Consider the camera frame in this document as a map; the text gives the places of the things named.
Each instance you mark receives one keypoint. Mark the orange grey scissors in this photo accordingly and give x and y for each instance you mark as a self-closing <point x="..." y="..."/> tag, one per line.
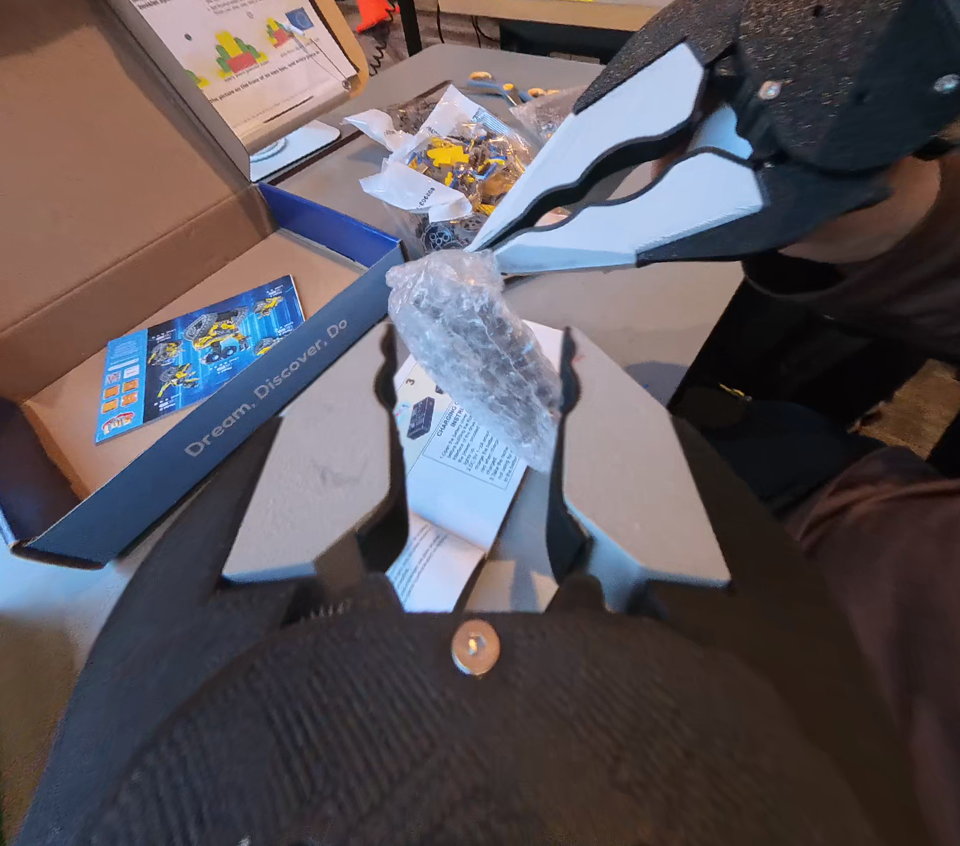
<point x="510" y="86"/>

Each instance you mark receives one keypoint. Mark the person's right forearm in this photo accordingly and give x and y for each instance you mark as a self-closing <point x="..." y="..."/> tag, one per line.
<point x="885" y="306"/>

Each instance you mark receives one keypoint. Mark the clear bag grey tracks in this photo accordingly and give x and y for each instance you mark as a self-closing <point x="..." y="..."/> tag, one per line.
<point x="480" y="351"/>

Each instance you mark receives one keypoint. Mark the blue cardboard box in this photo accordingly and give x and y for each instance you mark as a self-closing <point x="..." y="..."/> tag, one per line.
<point x="135" y="185"/>

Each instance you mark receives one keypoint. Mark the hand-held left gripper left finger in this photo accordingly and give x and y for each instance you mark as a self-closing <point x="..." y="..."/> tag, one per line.
<point x="322" y="478"/>

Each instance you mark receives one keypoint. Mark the clear bag dark wheels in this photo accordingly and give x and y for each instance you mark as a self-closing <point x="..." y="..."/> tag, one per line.
<point x="446" y="234"/>

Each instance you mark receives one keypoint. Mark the grey desk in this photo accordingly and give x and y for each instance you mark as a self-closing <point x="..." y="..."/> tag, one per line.
<point x="637" y="313"/>

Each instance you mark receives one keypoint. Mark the blue-cover instruction booklet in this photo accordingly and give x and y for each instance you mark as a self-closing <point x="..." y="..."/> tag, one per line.
<point x="465" y="486"/>

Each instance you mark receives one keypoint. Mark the person's right hand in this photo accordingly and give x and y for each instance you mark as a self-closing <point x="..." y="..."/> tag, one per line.
<point x="900" y="208"/>

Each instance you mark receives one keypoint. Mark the thin blue printed leaflet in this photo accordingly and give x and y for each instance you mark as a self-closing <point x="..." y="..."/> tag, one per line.
<point x="202" y="351"/>

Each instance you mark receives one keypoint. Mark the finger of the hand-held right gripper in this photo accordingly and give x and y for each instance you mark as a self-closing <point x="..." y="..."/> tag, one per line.
<point x="622" y="110"/>
<point x="675" y="223"/>

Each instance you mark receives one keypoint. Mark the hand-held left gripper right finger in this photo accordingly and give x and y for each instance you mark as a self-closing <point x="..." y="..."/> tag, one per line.
<point x="637" y="486"/>

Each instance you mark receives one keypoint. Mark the clear bag yellow blue parts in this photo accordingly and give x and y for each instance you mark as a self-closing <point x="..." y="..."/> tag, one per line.
<point x="450" y="163"/>

